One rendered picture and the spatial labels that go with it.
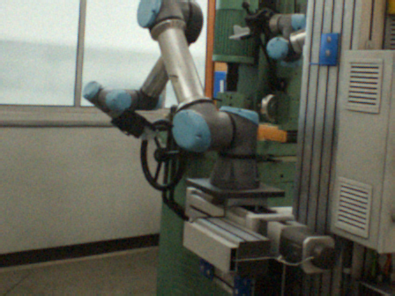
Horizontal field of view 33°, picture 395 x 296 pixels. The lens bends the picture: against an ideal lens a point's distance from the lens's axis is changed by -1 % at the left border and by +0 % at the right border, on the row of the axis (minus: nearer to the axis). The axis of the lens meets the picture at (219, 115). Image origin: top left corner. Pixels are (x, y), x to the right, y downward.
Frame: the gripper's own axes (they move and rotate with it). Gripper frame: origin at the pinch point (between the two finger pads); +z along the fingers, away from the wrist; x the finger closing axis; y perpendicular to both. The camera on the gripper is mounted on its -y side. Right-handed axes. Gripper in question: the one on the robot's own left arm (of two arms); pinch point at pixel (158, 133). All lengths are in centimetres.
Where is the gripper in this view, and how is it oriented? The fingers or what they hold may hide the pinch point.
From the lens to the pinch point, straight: 255.1
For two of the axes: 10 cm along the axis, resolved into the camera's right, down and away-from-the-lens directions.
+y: -4.6, 8.5, -2.5
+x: 6.4, 1.2, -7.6
